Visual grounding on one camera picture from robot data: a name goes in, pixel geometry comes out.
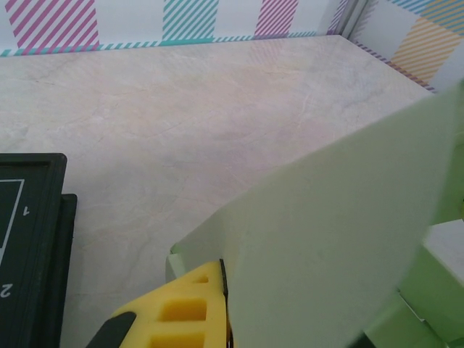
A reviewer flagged black grey chessboard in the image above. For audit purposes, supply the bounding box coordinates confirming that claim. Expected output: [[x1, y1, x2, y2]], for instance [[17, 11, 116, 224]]
[[0, 152, 78, 348]]

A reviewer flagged aluminium frame post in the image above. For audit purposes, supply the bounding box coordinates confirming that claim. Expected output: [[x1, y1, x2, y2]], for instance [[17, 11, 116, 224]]
[[328, 0, 369, 39]]

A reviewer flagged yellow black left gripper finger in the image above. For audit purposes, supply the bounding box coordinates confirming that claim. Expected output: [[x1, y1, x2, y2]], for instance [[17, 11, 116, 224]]
[[85, 260, 230, 348]]

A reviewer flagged light green paper box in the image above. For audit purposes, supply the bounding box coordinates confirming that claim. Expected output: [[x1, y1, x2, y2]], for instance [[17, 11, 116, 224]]
[[165, 78, 464, 348]]

